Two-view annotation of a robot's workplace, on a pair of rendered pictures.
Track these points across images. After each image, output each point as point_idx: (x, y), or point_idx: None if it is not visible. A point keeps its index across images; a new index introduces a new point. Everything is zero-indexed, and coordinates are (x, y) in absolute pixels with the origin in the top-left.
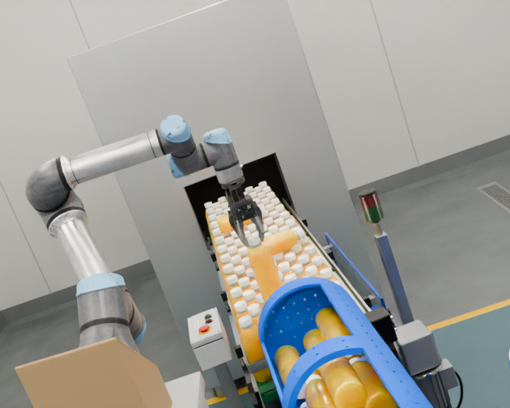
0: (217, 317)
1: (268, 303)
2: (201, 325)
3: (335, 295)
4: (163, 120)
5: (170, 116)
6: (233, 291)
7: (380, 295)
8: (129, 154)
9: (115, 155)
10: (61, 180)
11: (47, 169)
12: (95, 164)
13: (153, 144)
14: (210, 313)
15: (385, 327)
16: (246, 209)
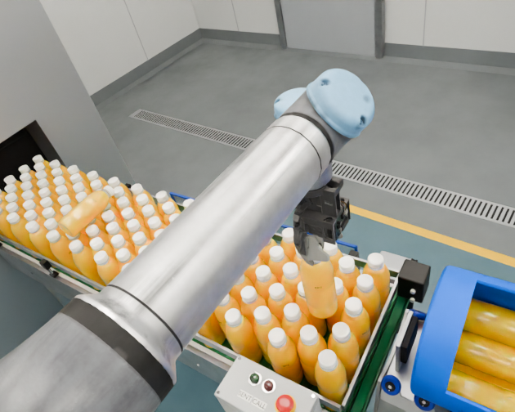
0: (270, 372)
1: (438, 338)
2: (265, 397)
3: None
4: (327, 86)
5: (333, 74)
6: (232, 318)
7: (351, 244)
8: (290, 201)
9: (266, 221)
10: (160, 392)
11: (88, 396)
12: (230, 274)
13: (323, 156)
14: (246, 369)
15: (427, 279)
16: (344, 217)
